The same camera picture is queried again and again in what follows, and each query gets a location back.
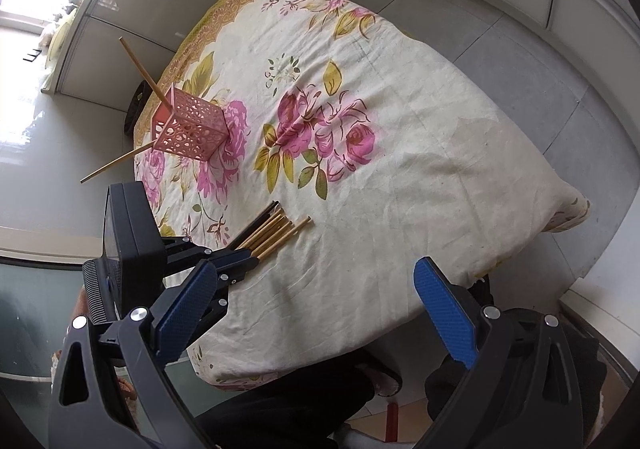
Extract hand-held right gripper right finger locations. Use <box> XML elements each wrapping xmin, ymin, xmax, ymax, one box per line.
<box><xmin>413</xmin><ymin>256</ymin><xmax>585</xmax><ymax>449</ymax></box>

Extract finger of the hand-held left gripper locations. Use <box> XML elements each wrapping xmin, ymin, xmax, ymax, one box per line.
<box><xmin>181</xmin><ymin>273</ymin><xmax>234</xmax><ymax>356</ymax></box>
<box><xmin>160</xmin><ymin>235</ymin><xmax>263</xmax><ymax>281</ymax></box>

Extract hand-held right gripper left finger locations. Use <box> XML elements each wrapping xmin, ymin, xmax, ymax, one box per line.
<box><xmin>48</xmin><ymin>260</ymin><xmax>220</xmax><ymax>449</ymax></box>

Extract black chopstick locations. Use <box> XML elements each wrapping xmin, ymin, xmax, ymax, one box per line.
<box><xmin>227</xmin><ymin>200</ymin><xmax>281</xmax><ymax>250</ymax></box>

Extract bunch of wooden chopsticks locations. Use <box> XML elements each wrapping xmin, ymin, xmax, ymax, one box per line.
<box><xmin>227</xmin><ymin>204</ymin><xmax>313</xmax><ymax>262</ymax></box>

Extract long bamboo chopstick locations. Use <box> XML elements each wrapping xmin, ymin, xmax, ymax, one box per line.
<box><xmin>80</xmin><ymin>143</ymin><xmax>157</xmax><ymax>185</ymax></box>
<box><xmin>119</xmin><ymin>36</ymin><xmax>176</xmax><ymax>115</ymax></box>

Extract pink perforated chopstick holder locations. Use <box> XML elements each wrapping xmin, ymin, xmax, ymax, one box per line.
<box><xmin>150</xmin><ymin>83</ymin><xmax>228</xmax><ymax>164</ymax></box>

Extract frosted glass door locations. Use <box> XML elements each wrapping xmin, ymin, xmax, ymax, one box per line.
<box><xmin>0</xmin><ymin>226</ymin><xmax>103</xmax><ymax>385</ymax></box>

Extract dark trash bin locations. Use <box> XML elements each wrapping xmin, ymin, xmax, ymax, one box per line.
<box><xmin>124</xmin><ymin>82</ymin><xmax>153</xmax><ymax>137</ymax></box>

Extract person's legs in black pants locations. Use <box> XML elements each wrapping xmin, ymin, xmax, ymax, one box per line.
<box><xmin>190</xmin><ymin>274</ymin><xmax>608</xmax><ymax>449</ymax></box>

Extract floral printed cloth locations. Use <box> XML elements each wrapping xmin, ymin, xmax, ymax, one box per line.
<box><xmin>132</xmin><ymin>0</ymin><xmax>591</xmax><ymax>387</ymax></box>

